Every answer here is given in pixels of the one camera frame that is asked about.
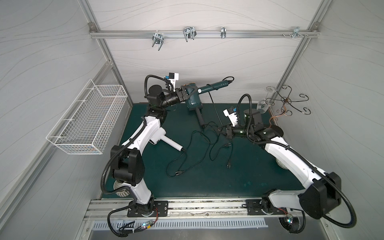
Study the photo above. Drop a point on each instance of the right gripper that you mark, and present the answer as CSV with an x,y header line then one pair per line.
x,y
229,130

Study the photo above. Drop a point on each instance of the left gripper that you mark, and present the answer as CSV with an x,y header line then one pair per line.
x,y
183,94

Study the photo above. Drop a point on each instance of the green hair dryer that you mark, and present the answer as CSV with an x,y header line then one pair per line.
x,y
193,92

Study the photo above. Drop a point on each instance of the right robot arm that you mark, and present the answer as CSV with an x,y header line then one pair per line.
x,y
322,191

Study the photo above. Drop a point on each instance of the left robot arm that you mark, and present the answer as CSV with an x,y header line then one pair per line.
x,y
125,170

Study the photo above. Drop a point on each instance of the black hair dryer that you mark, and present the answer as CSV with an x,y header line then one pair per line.
x,y
200,117

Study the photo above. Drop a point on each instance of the white hair dryer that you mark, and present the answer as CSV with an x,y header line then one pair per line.
x,y
160,135

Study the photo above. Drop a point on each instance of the clear wine glass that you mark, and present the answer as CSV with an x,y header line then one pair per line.
x,y
263,105

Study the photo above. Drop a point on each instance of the green table mat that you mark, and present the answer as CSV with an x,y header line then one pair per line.
x,y
210,168

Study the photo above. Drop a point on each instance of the metal hook clamp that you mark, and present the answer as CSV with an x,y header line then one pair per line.
x,y
157,39

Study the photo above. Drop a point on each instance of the metal double hook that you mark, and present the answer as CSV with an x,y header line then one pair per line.
x,y
189,33

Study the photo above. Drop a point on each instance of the small metal hook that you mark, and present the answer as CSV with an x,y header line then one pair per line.
x,y
223,32

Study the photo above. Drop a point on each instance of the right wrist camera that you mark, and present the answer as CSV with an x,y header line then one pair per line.
x,y
231,113

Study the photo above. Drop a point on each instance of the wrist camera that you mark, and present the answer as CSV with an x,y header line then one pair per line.
x,y
231,113
173,78

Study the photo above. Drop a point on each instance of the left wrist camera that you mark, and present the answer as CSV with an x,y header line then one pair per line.
x,y
173,78

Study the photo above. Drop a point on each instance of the copper wire glass rack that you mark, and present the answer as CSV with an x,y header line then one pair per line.
x,y
287,101

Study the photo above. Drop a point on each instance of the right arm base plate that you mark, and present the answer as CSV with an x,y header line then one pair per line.
x,y
258,207

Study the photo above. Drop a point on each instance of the white slotted cable duct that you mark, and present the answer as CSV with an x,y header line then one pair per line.
x,y
176,224

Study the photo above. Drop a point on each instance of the white wire basket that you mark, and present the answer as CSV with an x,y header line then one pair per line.
x,y
86,126

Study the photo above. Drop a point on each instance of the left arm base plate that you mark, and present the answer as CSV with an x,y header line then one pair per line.
x,y
147,209

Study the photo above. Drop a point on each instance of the horizontal aluminium rail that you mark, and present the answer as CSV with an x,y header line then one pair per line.
x,y
201,34

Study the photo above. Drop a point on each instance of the right metal hook bracket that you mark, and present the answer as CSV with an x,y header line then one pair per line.
x,y
296,34

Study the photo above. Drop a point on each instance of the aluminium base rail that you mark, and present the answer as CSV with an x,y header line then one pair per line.
x,y
179,208

